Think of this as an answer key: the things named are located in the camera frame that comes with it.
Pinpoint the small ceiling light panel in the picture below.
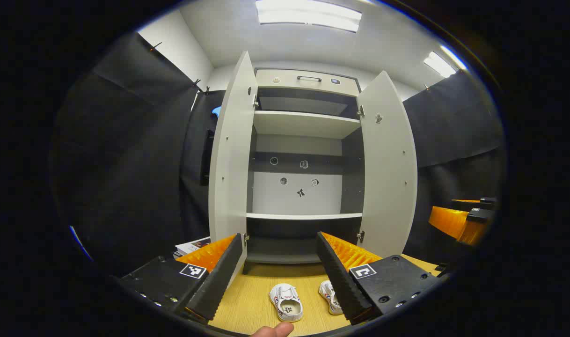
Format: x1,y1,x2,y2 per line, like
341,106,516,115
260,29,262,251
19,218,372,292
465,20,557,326
424,45,468,78

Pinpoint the large ceiling light panel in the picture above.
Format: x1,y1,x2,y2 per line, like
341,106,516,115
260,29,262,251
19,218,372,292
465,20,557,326
256,0,362,32

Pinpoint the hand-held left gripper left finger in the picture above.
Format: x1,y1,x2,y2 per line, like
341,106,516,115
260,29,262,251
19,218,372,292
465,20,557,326
118,233,244,324

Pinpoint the white cabinet drawer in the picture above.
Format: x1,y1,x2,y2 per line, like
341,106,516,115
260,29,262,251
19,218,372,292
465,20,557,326
256,69,361,97

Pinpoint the white cover book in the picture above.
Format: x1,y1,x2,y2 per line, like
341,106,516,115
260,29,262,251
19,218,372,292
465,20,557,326
175,237,212,254

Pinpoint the white ledge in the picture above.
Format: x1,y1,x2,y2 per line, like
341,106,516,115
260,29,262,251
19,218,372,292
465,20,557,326
70,226,93,262

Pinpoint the white canvas shoe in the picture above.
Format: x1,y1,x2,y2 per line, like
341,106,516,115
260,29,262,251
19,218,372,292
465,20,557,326
269,283,303,322
319,280,344,315

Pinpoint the white shoe cabinet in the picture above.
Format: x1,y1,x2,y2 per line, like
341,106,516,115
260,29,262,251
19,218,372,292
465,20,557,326
245,68,365,277

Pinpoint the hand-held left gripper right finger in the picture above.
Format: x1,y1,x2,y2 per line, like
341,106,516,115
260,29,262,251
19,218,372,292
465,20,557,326
316,231,442,326

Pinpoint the white shoe cabinet door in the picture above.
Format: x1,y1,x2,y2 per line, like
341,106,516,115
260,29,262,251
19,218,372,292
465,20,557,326
201,51,258,277
357,70,418,259

